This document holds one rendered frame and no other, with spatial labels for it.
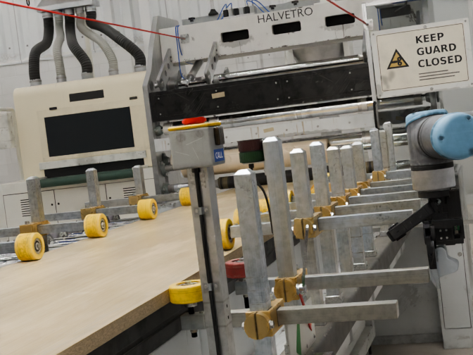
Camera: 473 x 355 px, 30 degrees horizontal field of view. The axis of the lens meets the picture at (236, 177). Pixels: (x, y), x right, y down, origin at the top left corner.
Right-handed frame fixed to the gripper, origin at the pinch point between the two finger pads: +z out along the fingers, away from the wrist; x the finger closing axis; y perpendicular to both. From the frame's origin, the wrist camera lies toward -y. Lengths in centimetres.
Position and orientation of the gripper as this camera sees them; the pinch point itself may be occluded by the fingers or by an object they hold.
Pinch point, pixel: (434, 282)
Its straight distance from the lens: 196.5
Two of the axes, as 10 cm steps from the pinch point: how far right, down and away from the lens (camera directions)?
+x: 2.8, -0.8, 9.6
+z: 1.2, 9.9, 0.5
